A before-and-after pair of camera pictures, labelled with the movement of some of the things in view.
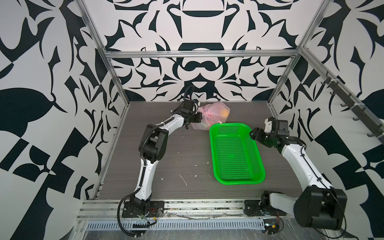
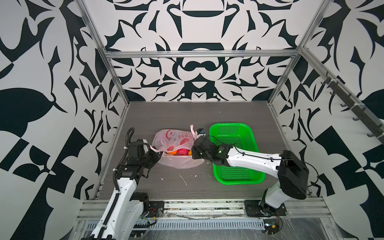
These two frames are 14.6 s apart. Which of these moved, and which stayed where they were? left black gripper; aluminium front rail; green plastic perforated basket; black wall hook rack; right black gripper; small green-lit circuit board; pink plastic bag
Moved: pink plastic bag; left black gripper; right black gripper
Stayed: green plastic perforated basket; small green-lit circuit board; aluminium front rail; black wall hook rack
